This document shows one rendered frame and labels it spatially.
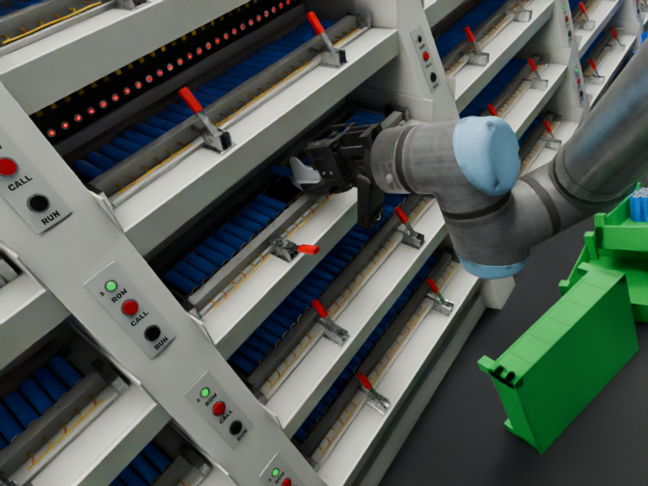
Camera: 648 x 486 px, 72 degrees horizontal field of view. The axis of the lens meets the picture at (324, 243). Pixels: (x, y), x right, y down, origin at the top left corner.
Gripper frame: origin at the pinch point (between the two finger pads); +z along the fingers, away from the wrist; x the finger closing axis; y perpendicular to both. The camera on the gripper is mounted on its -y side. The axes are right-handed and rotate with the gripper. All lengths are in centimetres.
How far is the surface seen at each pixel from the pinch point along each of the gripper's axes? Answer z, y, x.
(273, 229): -3.4, -1.9, 12.1
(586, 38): -10, -25, -119
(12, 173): -7.3, 24.0, 36.2
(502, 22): -3, -4, -81
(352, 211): -7.8, -7.5, -0.6
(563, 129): -8, -43, -93
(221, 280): -3.5, -2.0, 23.8
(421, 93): -8.2, 0.2, -29.2
